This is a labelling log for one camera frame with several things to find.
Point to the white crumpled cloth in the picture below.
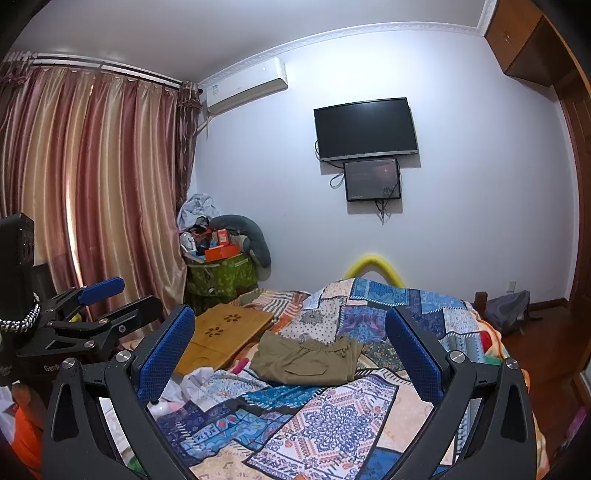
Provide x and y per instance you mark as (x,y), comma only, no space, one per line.
(196,385)

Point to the brown wooden wardrobe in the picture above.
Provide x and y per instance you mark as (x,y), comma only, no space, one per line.
(521,41)

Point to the white air conditioner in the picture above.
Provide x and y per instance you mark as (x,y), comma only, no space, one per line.
(244,87)

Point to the curtain rod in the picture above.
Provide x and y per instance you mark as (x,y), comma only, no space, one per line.
(115,69)

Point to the black wall television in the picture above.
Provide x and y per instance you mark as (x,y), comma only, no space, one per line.
(364,129)

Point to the blue patchwork blanket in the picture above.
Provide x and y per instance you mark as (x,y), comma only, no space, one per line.
(332,415)

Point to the pink cloth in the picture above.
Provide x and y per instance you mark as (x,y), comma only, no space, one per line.
(240,367)

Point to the orange striped cloth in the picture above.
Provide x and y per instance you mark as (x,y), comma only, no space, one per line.
(279,307)

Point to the yellow foam tube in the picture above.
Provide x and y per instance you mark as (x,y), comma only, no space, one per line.
(369,258)

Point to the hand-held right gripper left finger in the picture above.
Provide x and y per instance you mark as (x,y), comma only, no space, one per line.
(166,350)

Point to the green patterned storage box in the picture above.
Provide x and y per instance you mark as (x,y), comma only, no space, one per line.
(221,279)

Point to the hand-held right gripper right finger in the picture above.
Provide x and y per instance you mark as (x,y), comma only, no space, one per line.
(415,355)

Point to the small red box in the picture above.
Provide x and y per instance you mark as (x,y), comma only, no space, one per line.
(224,236)

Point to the orange yellow fleece blanket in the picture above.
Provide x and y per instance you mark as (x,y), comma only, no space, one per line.
(491,344)

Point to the orange flat box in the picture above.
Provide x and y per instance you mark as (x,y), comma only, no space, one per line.
(222,253)

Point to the small black wall monitor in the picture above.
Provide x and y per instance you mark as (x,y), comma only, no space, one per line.
(371,180)

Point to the pink object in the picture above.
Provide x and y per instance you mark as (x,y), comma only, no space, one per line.
(577,422)

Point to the pink striped curtain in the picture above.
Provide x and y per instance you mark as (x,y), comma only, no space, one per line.
(92,184)

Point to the olive green pants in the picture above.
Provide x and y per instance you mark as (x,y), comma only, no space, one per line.
(300,364)

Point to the white cloth pile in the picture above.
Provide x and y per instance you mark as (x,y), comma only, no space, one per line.
(198,210)

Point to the wooden bed post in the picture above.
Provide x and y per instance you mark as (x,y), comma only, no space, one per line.
(480,301)

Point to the grey backpack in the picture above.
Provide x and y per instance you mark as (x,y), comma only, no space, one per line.
(508,311)

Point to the wooden lap desk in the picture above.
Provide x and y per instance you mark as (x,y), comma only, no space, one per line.
(231,327)

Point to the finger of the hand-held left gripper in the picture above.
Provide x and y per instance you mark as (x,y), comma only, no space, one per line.
(104,288)
(134,314)

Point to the grey long pillow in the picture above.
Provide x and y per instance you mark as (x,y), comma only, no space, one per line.
(258,240)

